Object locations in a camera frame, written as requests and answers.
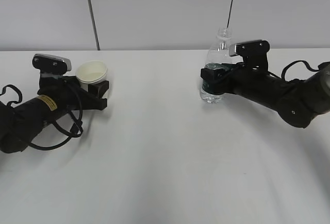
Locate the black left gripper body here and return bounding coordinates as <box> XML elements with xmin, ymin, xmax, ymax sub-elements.
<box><xmin>38</xmin><ymin>77</ymin><xmax>107</xmax><ymax>111</ymax></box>

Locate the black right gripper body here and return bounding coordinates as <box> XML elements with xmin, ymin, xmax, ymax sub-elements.
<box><xmin>211</xmin><ymin>65</ymin><xmax>270</xmax><ymax>99</ymax></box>

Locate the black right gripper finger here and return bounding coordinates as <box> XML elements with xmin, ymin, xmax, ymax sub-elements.
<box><xmin>221</xmin><ymin>62</ymin><xmax>244</xmax><ymax>70</ymax></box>
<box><xmin>200</xmin><ymin>67</ymin><xmax>227</xmax><ymax>89</ymax></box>

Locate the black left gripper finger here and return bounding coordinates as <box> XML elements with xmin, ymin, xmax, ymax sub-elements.
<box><xmin>63</xmin><ymin>76</ymin><xmax>80</xmax><ymax>87</ymax></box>
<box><xmin>88</xmin><ymin>80</ymin><xmax>109</xmax><ymax>99</ymax></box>

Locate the clear water bottle green label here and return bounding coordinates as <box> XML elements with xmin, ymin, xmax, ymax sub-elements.
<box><xmin>200</xmin><ymin>27</ymin><xmax>232</xmax><ymax>104</ymax></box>

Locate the white paper cup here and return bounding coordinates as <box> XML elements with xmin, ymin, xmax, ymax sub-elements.
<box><xmin>76</xmin><ymin>61</ymin><xmax>108</xmax><ymax>95</ymax></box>

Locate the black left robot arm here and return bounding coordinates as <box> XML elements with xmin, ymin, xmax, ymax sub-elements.
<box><xmin>1</xmin><ymin>76</ymin><xmax>109</xmax><ymax>153</ymax></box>

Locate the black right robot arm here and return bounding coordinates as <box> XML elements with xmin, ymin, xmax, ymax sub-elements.
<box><xmin>201</xmin><ymin>62</ymin><xmax>329</xmax><ymax>128</ymax></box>

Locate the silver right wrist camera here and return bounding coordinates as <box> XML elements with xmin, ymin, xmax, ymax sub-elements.
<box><xmin>229</xmin><ymin>40</ymin><xmax>270</xmax><ymax>70</ymax></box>

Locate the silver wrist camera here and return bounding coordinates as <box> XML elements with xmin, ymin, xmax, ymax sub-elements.
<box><xmin>32</xmin><ymin>54</ymin><xmax>72</xmax><ymax>75</ymax></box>
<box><xmin>229</xmin><ymin>40</ymin><xmax>270</xmax><ymax>70</ymax></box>

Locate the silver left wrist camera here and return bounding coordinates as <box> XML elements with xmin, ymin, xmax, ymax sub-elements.
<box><xmin>32</xmin><ymin>54</ymin><xmax>72</xmax><ymax>75</ymax></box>

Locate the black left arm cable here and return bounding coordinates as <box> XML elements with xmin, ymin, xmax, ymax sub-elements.
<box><xmin>0</xmin><ymin>81</ymin><xmax>85</xmax><ymax>151</ymax></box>

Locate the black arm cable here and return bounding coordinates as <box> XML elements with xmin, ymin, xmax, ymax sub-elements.
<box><xmin>0</xmin><ymin>81</ymin><xmax>85</xmax><ymax>151</ymax></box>
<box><xmin>268</xmin><ymin>59</ymin><xmax>323</xmax><ymax>82</ymax></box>

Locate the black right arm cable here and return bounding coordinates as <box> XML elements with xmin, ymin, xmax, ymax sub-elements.
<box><xmin>268</xmin><ymin>59</ymin><xmax>323</xmax><ymax>82</ymax></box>

